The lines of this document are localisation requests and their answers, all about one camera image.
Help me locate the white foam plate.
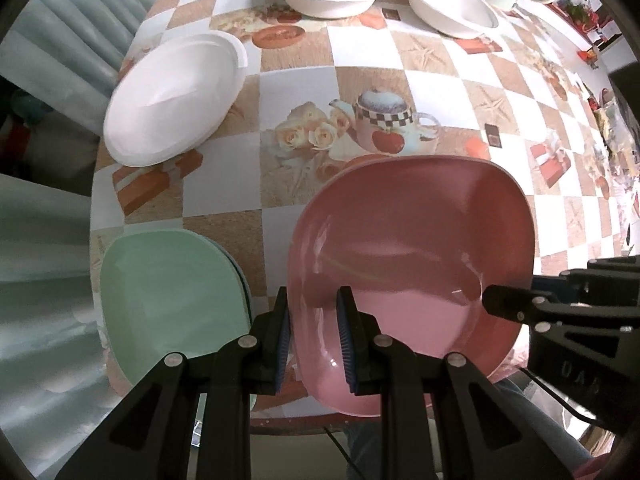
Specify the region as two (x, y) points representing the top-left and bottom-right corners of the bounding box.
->
(200, 30), (249, 91)
(103, 35), (246, 167)

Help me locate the teal pot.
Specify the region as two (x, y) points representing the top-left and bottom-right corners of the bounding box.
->
(11, 91), (47, 125)

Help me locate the pale green curtain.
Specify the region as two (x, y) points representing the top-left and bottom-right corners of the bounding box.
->
(0, 0), (176, 480)

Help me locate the cluttered side counter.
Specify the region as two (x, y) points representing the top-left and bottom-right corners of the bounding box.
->
(547, 0), (640, 76)

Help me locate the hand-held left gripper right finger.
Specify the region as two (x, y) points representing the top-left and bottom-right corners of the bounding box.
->
(336, 286), (573, 480)

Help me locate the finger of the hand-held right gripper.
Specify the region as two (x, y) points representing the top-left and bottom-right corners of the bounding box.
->
(481, 284), (640, 335)
(531, 256), (640, 307)

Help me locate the checkered printed tablecloth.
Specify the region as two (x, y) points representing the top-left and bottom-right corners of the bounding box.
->
(89, 0), (640, 418)

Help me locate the pink plate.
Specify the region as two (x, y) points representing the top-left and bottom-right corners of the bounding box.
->
(287, 154), (536, 418)

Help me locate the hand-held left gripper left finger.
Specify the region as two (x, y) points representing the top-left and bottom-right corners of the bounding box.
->
(55, 286), (292, 480)

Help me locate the green plate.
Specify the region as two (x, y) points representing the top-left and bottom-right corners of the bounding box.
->
(99, 229), (258, 411)

